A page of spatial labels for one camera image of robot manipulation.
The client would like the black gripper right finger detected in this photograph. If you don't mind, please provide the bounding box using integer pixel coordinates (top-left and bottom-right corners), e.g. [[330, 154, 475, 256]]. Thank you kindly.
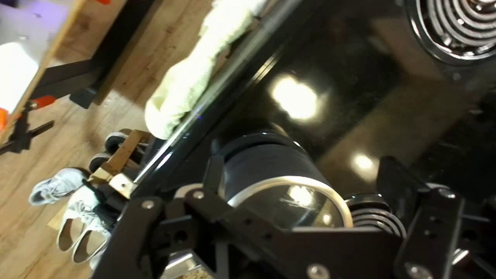
[[378, 155, 496, 279]]

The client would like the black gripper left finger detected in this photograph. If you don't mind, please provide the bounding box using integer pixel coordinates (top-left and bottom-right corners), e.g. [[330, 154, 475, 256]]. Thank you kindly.
[[91, 154, 331, 279]]

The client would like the silver metal pot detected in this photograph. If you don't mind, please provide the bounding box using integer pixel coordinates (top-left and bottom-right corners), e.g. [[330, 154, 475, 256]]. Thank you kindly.
[[218, 131, 356, 231]]

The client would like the black electric stove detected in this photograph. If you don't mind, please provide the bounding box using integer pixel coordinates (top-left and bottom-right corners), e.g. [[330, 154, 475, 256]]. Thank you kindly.
[[128, 0, 496, 279]]

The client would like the wooden table top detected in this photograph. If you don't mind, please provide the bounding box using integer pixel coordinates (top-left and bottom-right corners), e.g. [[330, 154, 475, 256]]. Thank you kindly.
[[0, 0, 89, 148]]

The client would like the small electric burner coil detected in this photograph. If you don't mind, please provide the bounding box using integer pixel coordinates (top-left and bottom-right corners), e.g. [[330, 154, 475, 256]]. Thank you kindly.
[[350, 196, 410, 241]]

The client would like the white slip-on shoe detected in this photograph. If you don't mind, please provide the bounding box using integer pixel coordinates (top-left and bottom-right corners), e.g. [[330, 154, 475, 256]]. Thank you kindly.
[[54, 197, 97, 255], [71, 216, 113, 267]]

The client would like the black shoe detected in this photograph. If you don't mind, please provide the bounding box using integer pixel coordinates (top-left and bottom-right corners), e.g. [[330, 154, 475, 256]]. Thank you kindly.
[[86, 152, 113, 176], [102, 129, 133, 155]]

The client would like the pale yellow dish towel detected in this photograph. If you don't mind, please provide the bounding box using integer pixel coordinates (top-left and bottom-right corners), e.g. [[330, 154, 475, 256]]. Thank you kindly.
[[144, 0, 269, 142]]

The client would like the grey white sneaker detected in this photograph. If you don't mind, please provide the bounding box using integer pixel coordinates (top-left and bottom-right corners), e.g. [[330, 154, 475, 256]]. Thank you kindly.
[[27, 168, 89, 208]]

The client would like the large electric burner coil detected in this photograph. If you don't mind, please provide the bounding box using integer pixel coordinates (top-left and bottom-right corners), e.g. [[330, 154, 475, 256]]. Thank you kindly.
[[401, 0, 496, 67]]

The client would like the black stand base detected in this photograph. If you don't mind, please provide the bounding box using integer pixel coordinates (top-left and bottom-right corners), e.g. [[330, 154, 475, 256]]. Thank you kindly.
[[29, 0, 156, 111]]

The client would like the orange clamp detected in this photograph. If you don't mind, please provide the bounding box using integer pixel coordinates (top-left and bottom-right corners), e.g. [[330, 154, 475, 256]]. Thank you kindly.
[[27, 93, 58, 112]]

